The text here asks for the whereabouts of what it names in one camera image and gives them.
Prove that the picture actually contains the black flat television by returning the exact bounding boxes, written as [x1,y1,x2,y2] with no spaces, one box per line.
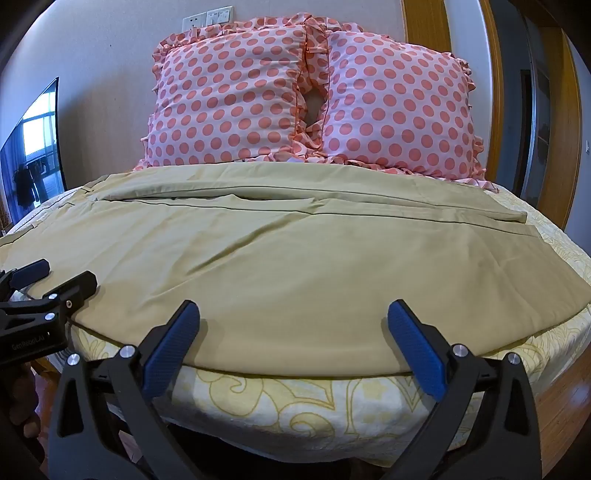
[0,78,68,220]

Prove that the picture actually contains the bed with yellow floral sheet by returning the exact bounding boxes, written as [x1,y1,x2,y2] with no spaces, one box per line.
[0,182,591,468]

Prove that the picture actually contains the dark door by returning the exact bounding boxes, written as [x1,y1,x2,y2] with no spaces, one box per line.
[519,18,555,204]

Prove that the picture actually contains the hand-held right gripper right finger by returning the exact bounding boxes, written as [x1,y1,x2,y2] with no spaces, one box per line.
[387,299,543,480]

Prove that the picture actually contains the wooden door frame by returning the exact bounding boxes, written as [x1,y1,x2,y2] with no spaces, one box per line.
[401,0,583,217]

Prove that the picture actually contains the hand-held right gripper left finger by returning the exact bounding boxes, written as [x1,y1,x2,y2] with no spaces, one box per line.
[48,300,201,480]

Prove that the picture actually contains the person's left hand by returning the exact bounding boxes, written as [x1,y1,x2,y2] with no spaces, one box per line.
[0,361,43,446]

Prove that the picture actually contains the khaki pants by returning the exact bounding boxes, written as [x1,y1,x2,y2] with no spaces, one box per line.
[0,164,591,380]

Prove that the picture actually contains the pink polka dot pillow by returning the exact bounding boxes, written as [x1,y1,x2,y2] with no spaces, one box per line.
[295,21,502,192]
[134,17,324,171]

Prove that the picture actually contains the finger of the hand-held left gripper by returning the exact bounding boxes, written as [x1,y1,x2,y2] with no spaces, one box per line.
[0,271,99,325]
[0,258,51,301]

